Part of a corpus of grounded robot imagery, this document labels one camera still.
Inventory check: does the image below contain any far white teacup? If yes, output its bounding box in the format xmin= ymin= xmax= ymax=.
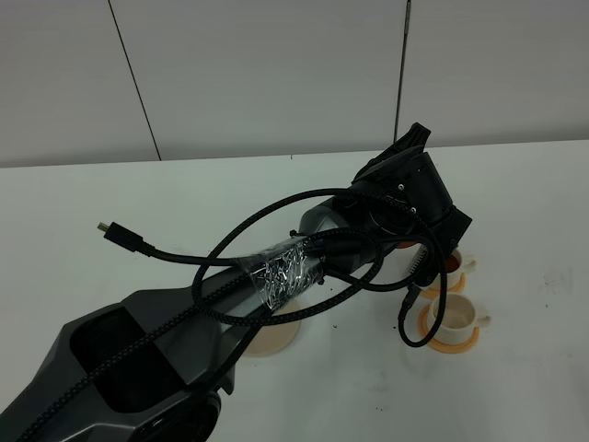
xmin=445 ymin=250 xmax=477 ymax=289

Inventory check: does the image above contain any thin black cable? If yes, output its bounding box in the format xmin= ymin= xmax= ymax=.
xmin=96 ymin=220 xmax=438 ymax=296

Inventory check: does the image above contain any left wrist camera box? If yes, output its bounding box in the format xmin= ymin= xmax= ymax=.
xmin=406 ymin=245 xmax=438 ymax=287

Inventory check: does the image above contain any black braided cable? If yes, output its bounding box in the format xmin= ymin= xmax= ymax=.
xmin=0 ymin=186 xmax=450 ymax=442

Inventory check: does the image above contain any brown clay teapot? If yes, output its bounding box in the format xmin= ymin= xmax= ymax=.
xmin=396 ymin=241 xmax=416 ymax=249

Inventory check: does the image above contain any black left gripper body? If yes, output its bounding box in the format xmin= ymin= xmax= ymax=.
xmin=352 ymin=122 xmax=472 ymax=257

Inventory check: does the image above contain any orange coaster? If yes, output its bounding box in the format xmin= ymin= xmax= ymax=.
xmin=417 ymin=307 xmax=479 ymax=355
xmin=420 ymin=273 xmax=467 ymax=300

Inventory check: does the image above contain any beige round teapot saucer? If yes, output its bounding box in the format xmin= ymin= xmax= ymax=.
xmin=244 ymin=320 xmax=301 ymax=357

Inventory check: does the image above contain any near white teacup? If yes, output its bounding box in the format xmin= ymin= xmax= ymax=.
xmin=426 ymin=294 xmax=491 ymax=345

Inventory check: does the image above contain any near orange coaster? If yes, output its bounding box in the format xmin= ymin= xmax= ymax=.
xmin=417 ymin=307 xmax=479 ymax=355

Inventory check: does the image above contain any white teacup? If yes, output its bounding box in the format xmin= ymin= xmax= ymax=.
xmin=445 ymin=250 xmax=477 ymax=289
xmin=426 ymin=294 xmax=491 ymax=345

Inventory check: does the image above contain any far orange coaster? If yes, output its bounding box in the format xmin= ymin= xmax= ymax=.
xmin=420 ymin=273 xmax=467 ymax=300

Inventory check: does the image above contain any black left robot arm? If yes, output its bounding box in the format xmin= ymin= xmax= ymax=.
xmin=1 ymin=123 xmax=471 ymax=441

